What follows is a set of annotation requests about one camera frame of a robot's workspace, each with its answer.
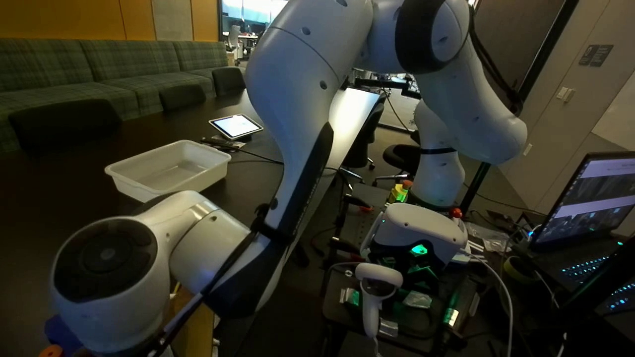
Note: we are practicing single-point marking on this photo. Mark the white VR headset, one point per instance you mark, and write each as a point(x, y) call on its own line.
point(402, 225)

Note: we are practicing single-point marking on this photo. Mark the white VR controller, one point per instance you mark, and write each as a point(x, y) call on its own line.
point(378, 282)

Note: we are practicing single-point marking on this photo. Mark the green plaid sofa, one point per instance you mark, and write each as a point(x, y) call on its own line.
point(136, 76)

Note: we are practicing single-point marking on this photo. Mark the tablet with lit screen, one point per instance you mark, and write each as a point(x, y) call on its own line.
point(235, 125)

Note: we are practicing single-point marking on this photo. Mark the open laptop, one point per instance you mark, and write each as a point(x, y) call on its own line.
point(578, 234)

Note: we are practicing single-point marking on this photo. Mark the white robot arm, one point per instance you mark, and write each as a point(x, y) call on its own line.
point(110, 280)

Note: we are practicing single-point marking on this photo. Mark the clear plastic bin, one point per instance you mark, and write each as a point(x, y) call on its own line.
point(180, 165)

